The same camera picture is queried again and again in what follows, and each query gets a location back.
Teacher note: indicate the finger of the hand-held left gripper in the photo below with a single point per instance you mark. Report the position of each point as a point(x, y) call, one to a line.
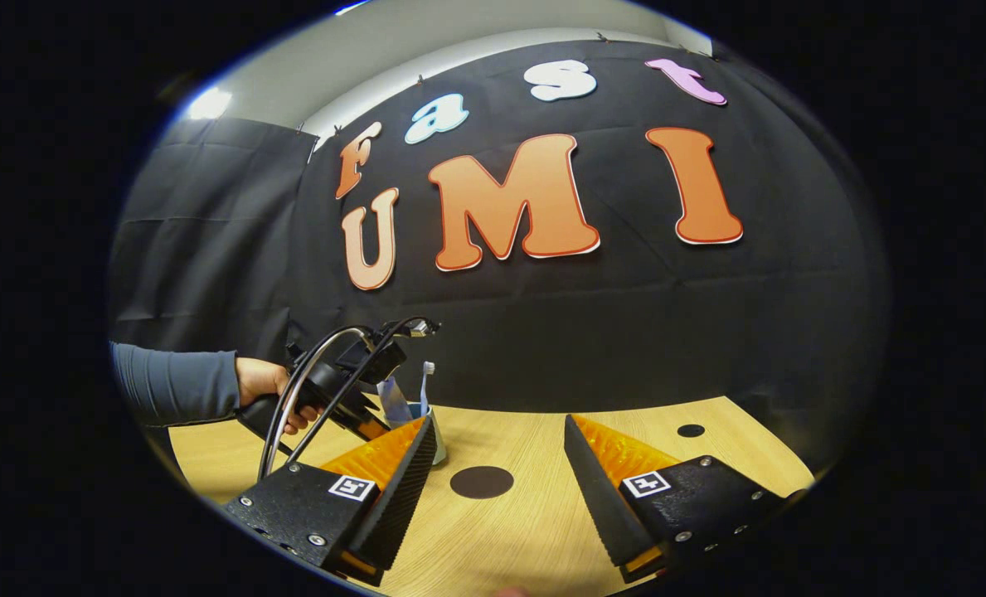
point(364, 424)

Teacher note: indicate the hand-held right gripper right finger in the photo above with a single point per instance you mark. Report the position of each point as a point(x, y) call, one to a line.
point(600, 506)

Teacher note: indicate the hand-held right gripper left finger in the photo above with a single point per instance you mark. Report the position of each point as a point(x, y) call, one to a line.
point(397, 506)

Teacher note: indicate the white toothpaste tube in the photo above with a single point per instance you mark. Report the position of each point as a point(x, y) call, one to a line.
point(393, 402)

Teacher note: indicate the white toothbrush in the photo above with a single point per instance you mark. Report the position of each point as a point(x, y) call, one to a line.
point(425, 390)

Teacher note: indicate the dark round coaster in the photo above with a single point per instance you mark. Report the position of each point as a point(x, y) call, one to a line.
point(482, 482)

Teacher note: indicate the wooden desktop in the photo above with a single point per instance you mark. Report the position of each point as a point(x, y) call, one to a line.
point(526, 531)

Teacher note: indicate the black backdrop cloth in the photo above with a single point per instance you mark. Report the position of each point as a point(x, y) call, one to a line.
point(625, 332)

